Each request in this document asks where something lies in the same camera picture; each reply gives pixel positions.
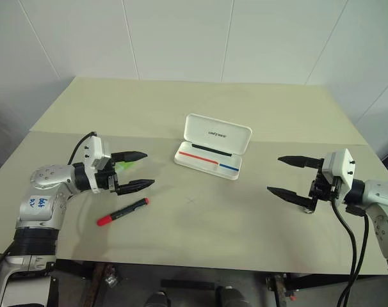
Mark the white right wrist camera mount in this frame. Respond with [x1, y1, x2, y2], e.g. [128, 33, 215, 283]
[321, 148, 355, 193]

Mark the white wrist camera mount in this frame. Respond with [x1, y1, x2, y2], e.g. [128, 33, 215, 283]
[321, 148, 355, 193]
[83, 136, 112, 195]

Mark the black table frame bar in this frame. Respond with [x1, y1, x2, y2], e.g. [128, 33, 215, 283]
[286, 272, 388, 289]

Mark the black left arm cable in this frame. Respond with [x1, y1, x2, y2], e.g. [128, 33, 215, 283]
[68, 130, 97, 166]

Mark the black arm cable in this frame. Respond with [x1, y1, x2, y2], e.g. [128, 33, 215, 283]
[343, 207, 371, 307]
[68, 130, 97, 166]
[330, 191, 358, 307]

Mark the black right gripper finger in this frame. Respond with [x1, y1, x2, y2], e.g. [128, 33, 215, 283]
[266, 186, 318, 214]
[277, 155, 325, 169]

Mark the rusty bracket with silver clamp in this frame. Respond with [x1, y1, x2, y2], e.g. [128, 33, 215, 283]
[94, 264, 122, 289]

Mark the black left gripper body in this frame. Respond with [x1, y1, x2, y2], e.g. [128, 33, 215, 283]
[96, 159, 121, 196]

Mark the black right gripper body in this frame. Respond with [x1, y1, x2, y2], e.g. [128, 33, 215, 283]
[308, 166, 344, 203]

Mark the green highlighter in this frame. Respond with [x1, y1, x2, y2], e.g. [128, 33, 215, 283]
[115, 161, 141, 171]

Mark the red and black marker pen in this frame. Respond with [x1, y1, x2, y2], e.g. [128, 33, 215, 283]
[96, 197, 150, 227]

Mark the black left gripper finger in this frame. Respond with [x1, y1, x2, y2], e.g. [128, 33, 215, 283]
[117, 178, 156, 196]
[111, 150, 149, 163]

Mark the dark rounded shape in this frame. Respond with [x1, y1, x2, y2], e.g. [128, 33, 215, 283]
[145, 290, 170, 307]
[214, 285, 250, 307]

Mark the rusty bracket with red part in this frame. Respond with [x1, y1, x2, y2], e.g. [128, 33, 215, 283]
[266, 274, 298, 302]

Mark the black flat bar under table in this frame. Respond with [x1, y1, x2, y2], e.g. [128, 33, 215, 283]
[161, 279, 214, 290]

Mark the white hinged pencil case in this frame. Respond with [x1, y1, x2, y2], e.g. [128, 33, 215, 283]
[174, 113, 253, 182]

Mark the beige table cover sheet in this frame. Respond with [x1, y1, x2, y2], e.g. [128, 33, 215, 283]
[29, 75, 371, 146]
[0, 129, 388, 276]

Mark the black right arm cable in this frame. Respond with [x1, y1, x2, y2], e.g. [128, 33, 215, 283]
[343, 207, 371, 307]
[330, 191, 358, 307]

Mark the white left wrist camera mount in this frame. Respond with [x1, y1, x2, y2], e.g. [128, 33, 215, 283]
[83, 136, 112, 195]

